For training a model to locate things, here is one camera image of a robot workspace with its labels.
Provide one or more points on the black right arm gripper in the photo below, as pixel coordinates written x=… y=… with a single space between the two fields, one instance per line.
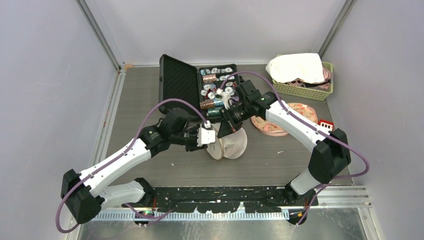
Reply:
x=226 y=128

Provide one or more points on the aluminium frame rail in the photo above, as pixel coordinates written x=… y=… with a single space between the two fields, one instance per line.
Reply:
x=93 y=23

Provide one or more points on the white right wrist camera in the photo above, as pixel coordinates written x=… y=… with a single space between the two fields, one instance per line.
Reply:
x=224 y=97

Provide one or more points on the floral mesh laundry bag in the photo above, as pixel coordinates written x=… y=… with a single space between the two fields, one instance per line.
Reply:
x=279 y=123

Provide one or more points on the black poker chip case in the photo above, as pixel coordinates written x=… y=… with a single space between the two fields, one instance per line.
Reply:
x=181 y=80

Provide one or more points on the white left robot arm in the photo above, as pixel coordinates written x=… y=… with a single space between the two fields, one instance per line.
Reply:
x=88 y=192

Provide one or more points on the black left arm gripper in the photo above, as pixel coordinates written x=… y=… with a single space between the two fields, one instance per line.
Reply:
x=194 y=146

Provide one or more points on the white bra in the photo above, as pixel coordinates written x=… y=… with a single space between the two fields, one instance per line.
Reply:
x=300 y=66

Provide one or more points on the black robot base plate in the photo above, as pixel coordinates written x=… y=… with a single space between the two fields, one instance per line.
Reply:
x=229 y=199

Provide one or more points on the pink bras in basket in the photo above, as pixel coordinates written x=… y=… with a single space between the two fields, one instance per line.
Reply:
x=323 y=86

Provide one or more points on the green plastic basket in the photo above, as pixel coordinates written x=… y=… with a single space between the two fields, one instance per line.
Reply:
x=308 y=93

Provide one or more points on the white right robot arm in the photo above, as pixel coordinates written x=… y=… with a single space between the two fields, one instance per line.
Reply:
x=329 y=153

